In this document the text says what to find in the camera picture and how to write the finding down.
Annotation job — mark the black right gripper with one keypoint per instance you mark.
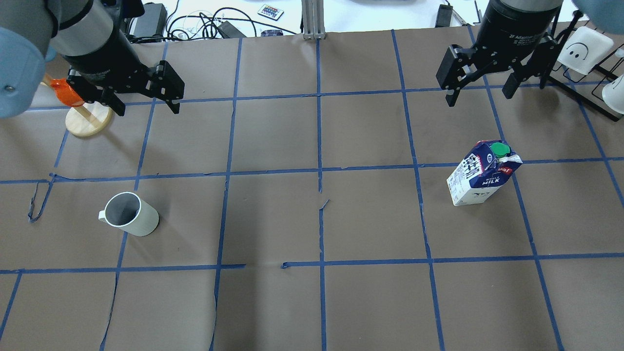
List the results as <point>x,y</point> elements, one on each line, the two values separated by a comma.
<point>507,30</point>

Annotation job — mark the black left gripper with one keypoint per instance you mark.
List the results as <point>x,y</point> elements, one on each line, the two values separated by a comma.
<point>104,54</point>

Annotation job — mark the blue white milk carton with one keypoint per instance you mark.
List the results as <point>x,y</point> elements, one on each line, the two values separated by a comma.
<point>484,170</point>

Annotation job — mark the white ribbed mug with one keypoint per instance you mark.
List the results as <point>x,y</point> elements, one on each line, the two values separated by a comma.
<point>131,214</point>

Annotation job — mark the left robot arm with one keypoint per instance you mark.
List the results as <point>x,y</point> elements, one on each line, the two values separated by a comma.
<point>88,35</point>

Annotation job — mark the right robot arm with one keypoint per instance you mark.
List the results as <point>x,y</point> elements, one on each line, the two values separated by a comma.
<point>607,14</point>

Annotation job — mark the orange cup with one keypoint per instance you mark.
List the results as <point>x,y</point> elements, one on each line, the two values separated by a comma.
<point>65,93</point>

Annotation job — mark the wooden mug tree stand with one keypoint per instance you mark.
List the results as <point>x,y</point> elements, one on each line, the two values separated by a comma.
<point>87,120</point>

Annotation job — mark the black box device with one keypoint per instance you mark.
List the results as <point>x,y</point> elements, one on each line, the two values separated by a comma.
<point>150,26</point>

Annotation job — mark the black power brick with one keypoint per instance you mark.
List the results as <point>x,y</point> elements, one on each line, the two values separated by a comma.
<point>444,15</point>

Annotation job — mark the white smiley face mug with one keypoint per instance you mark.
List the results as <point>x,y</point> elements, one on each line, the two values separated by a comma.
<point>584,49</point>

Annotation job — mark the black power adapter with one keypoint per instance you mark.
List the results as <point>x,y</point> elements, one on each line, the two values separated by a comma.
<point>227,30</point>

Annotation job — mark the white mug on rack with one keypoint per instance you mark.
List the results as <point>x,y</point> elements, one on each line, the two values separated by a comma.
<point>613,95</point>

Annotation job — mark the small remote control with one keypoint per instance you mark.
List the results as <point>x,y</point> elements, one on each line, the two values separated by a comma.
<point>270,12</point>

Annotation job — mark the black wire cup rack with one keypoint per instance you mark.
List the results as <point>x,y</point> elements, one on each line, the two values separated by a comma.
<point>588,88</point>

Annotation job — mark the aluminium frame post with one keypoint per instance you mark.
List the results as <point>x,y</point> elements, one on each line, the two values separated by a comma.
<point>313,20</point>

